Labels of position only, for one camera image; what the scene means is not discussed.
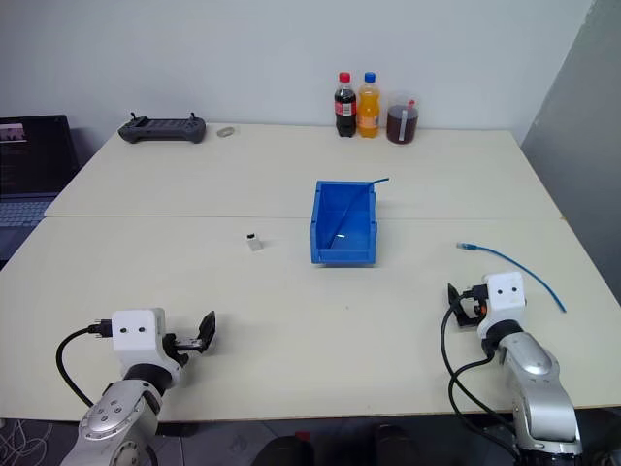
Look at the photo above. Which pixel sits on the clear tape roll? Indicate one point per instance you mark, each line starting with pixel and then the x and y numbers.
pixel 226 131

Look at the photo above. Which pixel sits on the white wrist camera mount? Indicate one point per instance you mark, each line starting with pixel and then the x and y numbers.
pixel 137 341
pixel 505 302

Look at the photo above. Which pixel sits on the orange soda bottle blue cap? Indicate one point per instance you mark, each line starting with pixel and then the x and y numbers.
pixel 369 109

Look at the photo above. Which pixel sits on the small white adapter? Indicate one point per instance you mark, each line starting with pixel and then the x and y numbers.
pixel 255 242

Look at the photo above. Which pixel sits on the blue plastic storage bin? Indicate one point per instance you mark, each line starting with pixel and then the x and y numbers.
pixel 343 242

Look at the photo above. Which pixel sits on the dark grey remote controller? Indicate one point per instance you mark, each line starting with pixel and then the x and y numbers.
pixel 162 130

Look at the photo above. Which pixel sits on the cola bottle red cap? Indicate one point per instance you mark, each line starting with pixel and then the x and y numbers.
pixel 345 109

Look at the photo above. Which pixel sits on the dark rounded shape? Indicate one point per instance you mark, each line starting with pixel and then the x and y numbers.
pixel 284 451

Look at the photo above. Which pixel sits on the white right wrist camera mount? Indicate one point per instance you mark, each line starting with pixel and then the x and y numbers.
pixel 505 302

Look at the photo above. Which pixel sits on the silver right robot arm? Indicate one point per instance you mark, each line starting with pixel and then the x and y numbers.
pixel 533 383

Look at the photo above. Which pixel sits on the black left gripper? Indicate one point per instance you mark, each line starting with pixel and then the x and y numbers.
pixel 180 345

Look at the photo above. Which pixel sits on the clear jar brown liquid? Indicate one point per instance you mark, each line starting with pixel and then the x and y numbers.
pixel 402 123

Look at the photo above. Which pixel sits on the dark laptop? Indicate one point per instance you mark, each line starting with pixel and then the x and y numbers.
pixel 34 160

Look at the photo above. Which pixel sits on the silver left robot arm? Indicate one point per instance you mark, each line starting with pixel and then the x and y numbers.
pixel 112 418

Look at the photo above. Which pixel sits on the grey partition panel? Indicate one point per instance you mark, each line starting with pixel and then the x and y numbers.
pixel 577 145

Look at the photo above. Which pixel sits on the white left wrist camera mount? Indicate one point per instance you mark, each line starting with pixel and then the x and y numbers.
pixel 137 341

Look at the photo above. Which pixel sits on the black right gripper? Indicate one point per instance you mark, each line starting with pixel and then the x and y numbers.
pixel 474 306

